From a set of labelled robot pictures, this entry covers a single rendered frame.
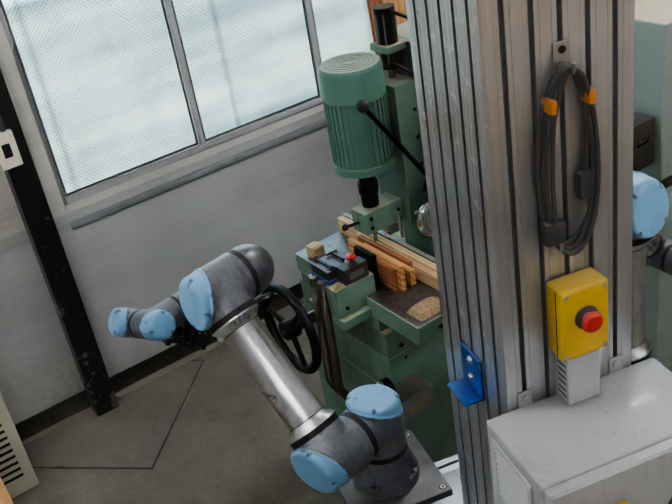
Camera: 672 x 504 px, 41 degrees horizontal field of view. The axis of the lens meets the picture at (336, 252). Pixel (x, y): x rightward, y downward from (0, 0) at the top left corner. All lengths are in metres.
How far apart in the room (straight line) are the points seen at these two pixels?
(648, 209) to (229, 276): 0.84
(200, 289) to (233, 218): 2.06
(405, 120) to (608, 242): 1.14
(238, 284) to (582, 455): 0.78
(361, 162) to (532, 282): 1.11
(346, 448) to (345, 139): 0.94
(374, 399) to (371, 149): 0.81
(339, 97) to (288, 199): 1.65
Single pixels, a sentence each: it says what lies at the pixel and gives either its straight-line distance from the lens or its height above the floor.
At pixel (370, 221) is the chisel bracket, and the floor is 1.04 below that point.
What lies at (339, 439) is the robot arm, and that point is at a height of 1.04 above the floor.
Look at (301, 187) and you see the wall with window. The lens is 4.04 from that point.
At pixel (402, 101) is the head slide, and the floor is 1.37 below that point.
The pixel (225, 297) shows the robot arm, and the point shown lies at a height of 1.31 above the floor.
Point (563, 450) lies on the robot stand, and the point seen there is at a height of 1.23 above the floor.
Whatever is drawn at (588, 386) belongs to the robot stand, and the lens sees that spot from 1.60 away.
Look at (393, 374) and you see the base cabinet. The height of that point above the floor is 0.66.
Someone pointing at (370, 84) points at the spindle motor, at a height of 1.46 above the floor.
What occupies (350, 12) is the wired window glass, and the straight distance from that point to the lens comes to 4.09.
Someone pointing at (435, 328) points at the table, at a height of 0.87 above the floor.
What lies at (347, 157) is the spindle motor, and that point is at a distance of 2.49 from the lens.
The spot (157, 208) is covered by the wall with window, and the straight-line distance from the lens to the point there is 3.72.
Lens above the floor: 2.27
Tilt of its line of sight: 30 degrees down
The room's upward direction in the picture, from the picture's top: 10 degrees counter-clockwise
